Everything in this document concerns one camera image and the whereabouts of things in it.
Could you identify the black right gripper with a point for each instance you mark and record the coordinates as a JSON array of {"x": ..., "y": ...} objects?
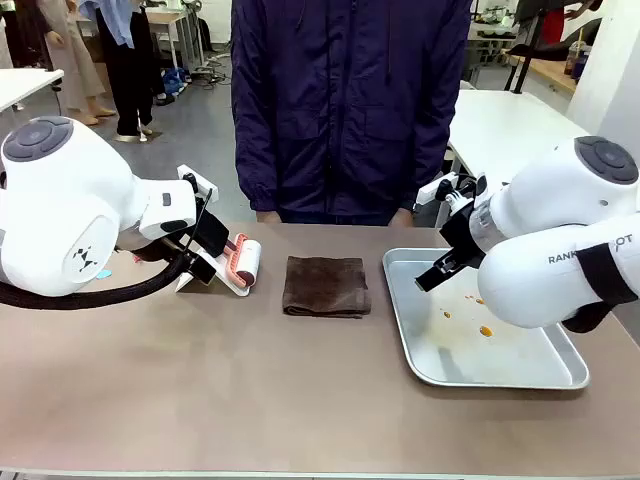
[{"x": 462, "y": 232}]

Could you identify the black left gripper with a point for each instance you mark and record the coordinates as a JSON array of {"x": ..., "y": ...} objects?
[{"x": 214, "y": 235}]

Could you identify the brown cloth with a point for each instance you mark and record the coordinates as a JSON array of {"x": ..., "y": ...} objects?
[{"x": 325, "y": 287}]

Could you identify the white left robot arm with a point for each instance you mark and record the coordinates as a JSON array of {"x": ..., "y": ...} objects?
[{"x": 60, "y": 200}]

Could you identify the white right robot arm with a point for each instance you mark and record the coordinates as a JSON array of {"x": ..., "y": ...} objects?
[{"x": 540, "y": 210}]

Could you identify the person's left hand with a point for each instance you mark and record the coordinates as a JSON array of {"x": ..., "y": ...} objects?
[{"x": 404, "y": 216}]

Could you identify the person's right hand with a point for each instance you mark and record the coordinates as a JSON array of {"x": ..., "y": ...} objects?
[{"x": 267, "y": 216}]

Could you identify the large orange sauce stain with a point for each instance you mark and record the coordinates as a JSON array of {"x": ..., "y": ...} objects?
[{"x": 485, "y": 330}]

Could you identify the silver metal tray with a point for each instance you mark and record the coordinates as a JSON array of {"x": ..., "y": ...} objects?
[{"x": 475, "y": 360}]

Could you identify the blue table sticker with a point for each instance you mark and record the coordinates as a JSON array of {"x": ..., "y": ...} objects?
[{"x": 103, "y": 274}]

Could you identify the person's blue jeans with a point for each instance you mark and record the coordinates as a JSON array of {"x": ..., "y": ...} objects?
[{"x": 340, "y": 218}]

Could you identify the white side table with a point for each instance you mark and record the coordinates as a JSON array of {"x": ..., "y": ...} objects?
[
  {"x": 500, "y": 130},
  {"x": 25, "y": 82}
]

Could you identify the person's dark navy jacket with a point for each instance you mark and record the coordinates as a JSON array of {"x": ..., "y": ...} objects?
[{"x": 350, "y": 100}]

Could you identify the blue bag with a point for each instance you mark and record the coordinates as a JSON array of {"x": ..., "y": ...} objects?
[{"x": 176, "y": 81}]

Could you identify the bystander in black clothes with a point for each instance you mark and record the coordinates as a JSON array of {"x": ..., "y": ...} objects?
[{"x": 130, "y": 75}]

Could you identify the wooden top table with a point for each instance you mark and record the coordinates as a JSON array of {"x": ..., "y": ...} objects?
[{"x": 550, "y": 72}]

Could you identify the background storage shelf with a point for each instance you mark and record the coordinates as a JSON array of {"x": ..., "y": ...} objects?
[{"x": 495, "y": 30}]

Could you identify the white background desk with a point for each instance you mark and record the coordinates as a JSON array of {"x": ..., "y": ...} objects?
[{"x": 172, "y": 25}]

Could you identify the plastic drink cup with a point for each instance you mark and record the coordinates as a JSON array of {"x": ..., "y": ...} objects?
[{"x": 576, "y": 57}]

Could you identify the bystander in beige clothes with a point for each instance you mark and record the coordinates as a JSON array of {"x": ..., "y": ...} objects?
[{"x": 75, "y": 50}]

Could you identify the bystander in red top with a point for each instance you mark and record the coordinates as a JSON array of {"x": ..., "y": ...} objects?
[{"x": 555, "y": 22}]

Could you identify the bystander in dark clothes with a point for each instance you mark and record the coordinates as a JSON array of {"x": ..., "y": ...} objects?
[{"x": 25, "y": 30}]

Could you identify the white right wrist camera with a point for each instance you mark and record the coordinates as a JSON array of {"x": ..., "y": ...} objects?
[{"x": 432, "y": 190}]

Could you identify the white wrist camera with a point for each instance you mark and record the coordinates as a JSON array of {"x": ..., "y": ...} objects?
[
  {"x": 432, "y": 190},
  {"x": 187, "y": 172}
]

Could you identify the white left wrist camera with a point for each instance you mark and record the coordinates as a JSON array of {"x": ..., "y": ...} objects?
[{"x": 187, "y": 172}]

